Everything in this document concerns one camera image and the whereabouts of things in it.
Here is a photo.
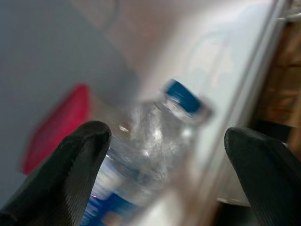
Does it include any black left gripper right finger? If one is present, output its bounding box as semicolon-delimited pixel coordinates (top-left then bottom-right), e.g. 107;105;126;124
224;127;301;226

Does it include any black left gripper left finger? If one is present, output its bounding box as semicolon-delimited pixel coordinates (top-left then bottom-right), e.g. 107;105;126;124
0;120;111;226

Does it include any red-lidded food container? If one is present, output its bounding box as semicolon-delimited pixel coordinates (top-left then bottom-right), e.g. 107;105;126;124
20;83;91;176

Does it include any clear blue-capped water bottle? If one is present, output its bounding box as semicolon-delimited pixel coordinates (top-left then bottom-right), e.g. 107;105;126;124
79;79;214;226

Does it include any small grey steel fridge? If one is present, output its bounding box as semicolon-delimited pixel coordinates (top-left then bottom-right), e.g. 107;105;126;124
0;0;292;226

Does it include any wooden slatted rack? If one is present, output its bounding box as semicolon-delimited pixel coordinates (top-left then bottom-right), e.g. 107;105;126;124
251;18;301;146

